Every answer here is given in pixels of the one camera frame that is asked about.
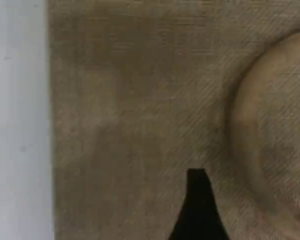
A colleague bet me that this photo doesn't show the brown jute tote bag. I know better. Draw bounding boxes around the brown jute tote bag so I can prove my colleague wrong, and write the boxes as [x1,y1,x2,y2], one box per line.
[46,0,300,240]

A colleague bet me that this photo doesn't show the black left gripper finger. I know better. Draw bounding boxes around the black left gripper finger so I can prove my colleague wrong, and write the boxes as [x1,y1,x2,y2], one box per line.
[167,168,231,240]

